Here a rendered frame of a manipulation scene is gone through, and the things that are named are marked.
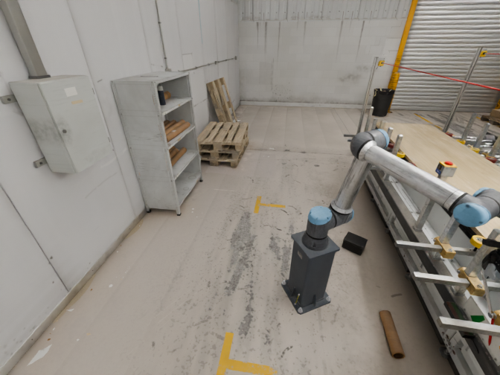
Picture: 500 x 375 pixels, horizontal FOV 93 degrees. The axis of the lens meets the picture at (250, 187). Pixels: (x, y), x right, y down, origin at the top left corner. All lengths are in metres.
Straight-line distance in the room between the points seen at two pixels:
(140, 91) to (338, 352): 2.70
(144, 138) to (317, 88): 6.80
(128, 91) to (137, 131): 0.38
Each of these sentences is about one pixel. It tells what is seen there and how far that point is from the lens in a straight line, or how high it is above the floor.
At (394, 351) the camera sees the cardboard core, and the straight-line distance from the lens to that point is 2.17.
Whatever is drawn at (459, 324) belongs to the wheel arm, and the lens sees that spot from 1.41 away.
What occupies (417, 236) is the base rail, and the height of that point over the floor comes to 0.70.
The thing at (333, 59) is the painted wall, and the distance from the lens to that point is 8.67.
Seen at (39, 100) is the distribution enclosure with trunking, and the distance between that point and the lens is 2.00.
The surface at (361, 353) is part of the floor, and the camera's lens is 2.16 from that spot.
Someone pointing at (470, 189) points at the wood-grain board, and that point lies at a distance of 2.44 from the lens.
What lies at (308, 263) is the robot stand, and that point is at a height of 0.52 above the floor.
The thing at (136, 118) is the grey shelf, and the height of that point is 1.20.
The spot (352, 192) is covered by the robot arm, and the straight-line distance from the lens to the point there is 1.63.
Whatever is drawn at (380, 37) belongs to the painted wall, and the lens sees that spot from 8.92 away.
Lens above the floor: 1.84
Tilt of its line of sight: 31 degrees down
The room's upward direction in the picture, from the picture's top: straight up
